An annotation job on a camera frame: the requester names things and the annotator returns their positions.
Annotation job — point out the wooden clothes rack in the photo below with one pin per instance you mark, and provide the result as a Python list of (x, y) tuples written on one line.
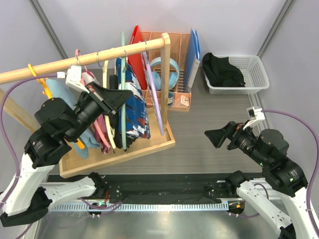
[(71, 164)]

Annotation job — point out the pink floral garment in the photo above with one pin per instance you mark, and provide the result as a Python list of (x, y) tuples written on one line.
[(88, 77)]

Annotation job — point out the orange file organizer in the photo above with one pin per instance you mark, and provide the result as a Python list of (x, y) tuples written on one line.
[(181, 99)]

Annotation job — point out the white plastic basket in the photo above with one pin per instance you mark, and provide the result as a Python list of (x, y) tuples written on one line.
[(254, 74)]

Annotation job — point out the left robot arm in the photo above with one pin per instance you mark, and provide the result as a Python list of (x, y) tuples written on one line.
[(26, 201)]

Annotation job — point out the blue folder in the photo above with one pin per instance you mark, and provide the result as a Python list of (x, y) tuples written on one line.
[(192, 61)]

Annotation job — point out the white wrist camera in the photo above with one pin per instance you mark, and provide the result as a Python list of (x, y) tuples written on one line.
[(256, 116), (73, 77)]

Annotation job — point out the yellow hanger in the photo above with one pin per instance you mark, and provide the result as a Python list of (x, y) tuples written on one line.
[(48, 93)]

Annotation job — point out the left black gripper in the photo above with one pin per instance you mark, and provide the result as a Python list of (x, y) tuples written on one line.
[(108, 101)]

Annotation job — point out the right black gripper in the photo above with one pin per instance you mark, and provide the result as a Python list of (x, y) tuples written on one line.
[(217, 136)]

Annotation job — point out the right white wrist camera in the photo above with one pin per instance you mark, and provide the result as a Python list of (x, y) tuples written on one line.
[(256, 116)]

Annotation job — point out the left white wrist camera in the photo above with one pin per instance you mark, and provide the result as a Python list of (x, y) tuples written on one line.
[(73, 77)]

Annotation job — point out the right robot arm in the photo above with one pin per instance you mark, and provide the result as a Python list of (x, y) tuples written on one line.
[(269, 150)]

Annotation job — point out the blue patterned garment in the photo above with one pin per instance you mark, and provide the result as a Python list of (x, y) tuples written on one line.
[(137, 121)]

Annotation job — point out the mint green hanger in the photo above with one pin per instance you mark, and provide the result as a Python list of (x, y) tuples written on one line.
[(123, 109)]

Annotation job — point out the black garment on rack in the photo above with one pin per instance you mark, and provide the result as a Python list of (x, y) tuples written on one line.
[(114, 120)]

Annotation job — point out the light blue garment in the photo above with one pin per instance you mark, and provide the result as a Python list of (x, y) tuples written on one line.
[(60, 90)]

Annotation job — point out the black trousers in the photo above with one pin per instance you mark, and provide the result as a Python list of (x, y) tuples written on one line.
[(221, 73)]

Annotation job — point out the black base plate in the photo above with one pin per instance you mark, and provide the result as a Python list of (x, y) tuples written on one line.
[(167, 189)]

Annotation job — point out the lilac plastic hanger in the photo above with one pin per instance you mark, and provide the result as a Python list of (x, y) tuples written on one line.
[(151, 88)]

